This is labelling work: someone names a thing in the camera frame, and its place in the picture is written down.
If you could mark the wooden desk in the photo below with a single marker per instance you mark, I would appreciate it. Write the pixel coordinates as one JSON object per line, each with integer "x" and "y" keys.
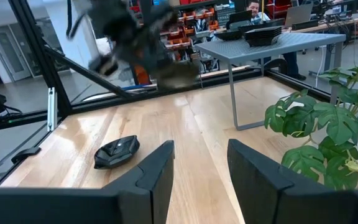
{"x": 337, "y": 23}

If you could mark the orange storage bins rack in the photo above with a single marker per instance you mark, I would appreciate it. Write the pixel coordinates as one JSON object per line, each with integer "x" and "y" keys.
{"x": 185, "y": 31}

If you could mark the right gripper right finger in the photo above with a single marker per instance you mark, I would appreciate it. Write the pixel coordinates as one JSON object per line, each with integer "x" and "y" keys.
{"x": 291, "y": 207}

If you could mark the black laptop computer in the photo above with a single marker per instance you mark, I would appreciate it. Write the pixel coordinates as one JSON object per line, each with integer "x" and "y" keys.
{"x": 239, "y": 18}

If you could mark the grey laptop computer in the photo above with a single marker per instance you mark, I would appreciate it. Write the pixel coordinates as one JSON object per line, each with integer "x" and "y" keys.
{"x": 298, "y": 15}

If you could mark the silver metal bracket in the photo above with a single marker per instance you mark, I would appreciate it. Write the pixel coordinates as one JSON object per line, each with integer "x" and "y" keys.
{"x": 52, "y": 109}

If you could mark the grey glass door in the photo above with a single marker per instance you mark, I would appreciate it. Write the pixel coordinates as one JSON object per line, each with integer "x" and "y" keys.
{"x": 8, "y": 53}

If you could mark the black wavy square mini plate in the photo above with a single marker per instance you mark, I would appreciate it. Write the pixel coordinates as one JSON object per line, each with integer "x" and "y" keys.
{"x": 228, "y": 35}

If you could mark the green potted plant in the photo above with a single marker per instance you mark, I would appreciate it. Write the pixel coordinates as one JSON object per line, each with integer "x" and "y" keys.
{"x": 337, "y": 124}

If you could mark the grey perforated metal shelf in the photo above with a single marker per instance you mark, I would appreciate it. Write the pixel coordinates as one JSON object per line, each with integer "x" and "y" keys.
{"x": 306, "y": 42}

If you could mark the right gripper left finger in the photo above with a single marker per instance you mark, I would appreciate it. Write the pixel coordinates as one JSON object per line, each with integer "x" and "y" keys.
{"x": 73, "y": 207}

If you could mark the black plastic bracket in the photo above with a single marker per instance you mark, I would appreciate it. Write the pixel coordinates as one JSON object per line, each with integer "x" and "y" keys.
{"x": 25, "y": 154}

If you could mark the person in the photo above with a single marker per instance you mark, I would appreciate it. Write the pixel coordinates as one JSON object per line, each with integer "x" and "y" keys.
{"x": 255, "y": 7}

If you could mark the black oval mini plate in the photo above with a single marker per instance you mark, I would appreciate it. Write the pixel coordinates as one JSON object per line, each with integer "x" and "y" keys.
{"x": 117, "y": 152}

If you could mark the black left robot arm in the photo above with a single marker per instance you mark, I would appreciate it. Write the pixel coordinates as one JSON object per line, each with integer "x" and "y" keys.
{"x": 126, "y": 31}

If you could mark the black aluminium table frame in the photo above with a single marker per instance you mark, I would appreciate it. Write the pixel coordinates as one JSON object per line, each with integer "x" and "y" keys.
{"x": 42, "y": 62}

